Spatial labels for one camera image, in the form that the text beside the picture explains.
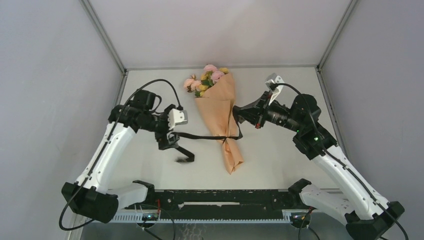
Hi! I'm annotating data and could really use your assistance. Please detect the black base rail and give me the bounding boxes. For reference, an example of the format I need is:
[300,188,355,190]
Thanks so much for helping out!
[132,189,309,219]

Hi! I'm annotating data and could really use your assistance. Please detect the two-sided peach green wrapping paper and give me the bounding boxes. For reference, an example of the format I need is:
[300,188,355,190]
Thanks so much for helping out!
[194,73,244,175]

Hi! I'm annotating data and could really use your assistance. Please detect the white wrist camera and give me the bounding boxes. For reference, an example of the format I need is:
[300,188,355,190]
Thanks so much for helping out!
[168,108,188,130]
[265,73,284,106]

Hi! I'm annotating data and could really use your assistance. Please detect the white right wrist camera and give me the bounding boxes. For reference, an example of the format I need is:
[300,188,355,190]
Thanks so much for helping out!
[265,73,284,106]

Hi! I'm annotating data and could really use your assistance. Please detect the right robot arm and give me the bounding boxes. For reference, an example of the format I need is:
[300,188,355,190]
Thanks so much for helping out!
[232,91,405,240]

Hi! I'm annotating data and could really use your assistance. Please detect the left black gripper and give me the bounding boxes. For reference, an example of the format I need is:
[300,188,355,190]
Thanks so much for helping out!
[140,104,181,149]

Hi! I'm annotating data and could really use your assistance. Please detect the white slotted cable duct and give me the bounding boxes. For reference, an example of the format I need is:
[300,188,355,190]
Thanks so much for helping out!
[110,212,292,224]

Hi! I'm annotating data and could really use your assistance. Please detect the pink fake flower stem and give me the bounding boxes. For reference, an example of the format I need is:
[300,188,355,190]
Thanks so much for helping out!
[183,64,226,94]

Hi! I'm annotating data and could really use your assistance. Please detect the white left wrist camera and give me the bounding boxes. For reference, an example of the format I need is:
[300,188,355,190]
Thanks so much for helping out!
[168,108,188,130]

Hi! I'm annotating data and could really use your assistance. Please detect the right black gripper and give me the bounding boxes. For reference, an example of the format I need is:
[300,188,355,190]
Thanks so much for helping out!
[234,90,303,134]

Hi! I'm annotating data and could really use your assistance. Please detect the yellow fake flower stem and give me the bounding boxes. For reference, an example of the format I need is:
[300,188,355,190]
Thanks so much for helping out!
[193,67,230,98]

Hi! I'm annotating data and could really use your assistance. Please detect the black ribbon with gold text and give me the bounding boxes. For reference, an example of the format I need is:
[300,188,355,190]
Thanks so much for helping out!
[170,110,245,164]

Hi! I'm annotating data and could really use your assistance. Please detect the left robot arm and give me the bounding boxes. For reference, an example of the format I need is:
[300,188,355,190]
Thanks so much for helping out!
[61,89,188,224]

